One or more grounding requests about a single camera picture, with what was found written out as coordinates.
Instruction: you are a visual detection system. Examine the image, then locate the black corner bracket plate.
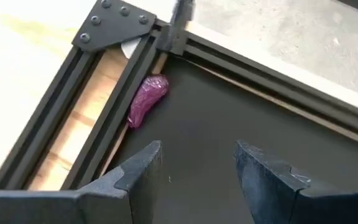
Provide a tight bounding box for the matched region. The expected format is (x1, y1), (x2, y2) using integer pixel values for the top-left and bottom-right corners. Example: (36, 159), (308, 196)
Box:
(71, 0), (158, 52)

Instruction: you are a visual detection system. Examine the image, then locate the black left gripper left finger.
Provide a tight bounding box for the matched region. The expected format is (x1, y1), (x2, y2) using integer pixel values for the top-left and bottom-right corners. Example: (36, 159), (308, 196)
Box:
(0, 140), (163, 224)

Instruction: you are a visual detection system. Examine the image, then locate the small magenta eggplant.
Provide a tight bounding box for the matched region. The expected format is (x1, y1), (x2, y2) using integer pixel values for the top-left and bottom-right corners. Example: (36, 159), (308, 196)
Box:
(127, 74), (170, 129)

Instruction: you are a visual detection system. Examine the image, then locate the black aluminium table frame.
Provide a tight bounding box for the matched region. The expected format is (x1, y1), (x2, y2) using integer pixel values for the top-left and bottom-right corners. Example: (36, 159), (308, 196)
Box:
(0, 18), (358, 191)

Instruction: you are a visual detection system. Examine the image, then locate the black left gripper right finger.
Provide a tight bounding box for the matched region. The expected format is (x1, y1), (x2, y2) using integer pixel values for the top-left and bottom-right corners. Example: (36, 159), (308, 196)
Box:
(234, 140), (358, 224)

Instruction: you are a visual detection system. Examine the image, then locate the black table clamp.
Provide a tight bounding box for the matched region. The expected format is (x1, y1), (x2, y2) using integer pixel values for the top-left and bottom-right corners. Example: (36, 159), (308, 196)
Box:
(156, 0), (197, 56)

